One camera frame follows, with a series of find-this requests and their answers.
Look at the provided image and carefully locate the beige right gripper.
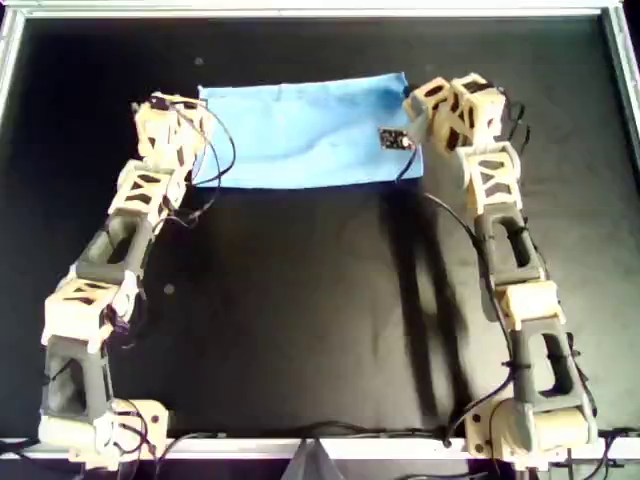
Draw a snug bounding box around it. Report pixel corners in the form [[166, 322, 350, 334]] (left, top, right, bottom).
[[403, 72, 507, 155]]

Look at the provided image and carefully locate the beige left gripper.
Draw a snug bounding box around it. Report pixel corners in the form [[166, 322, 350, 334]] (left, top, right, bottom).
[[133, 91, 209, 172]]

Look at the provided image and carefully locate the blue cloth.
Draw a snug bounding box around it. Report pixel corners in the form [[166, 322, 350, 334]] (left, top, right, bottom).
[[192, 71, 426, 191]]

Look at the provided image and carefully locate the beige left arm base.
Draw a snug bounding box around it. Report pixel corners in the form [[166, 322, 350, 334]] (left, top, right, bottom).
[[67, 397, 174, 471]]

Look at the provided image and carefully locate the beige right arm base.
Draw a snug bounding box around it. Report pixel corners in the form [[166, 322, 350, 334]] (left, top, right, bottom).
[[464, 397, 599, 471]]

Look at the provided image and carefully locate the black left camera cable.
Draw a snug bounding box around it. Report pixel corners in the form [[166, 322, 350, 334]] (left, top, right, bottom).
[[164, 97, 237, 229]]

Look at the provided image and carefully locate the black camera cable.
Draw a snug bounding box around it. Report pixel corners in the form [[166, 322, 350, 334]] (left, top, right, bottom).
[[396, 144, 521, 446], [164, 97, 237, 229]]

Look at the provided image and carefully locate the grey right camera bracket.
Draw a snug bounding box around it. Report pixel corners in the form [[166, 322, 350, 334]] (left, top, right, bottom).
[[408, 107, 437, 147]]

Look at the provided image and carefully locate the right wrist camera circuit board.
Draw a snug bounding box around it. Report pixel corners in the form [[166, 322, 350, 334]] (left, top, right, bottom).
[[378, 126, 415, 152]]

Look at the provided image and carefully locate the black right camera cable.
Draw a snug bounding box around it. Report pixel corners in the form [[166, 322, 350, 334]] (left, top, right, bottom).
[[396, 144, 521, 446]]

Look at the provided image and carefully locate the silver aluminium frame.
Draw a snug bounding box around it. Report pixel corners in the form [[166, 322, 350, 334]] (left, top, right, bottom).
[[0, 0, 640, 461]]

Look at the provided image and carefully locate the long black cable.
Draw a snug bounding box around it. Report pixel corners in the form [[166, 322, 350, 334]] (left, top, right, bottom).
[[169, 421, 451, 444]]

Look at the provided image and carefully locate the grey camera stand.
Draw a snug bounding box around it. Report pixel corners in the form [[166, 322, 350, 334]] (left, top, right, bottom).
[[284, 438, 346, 480]]

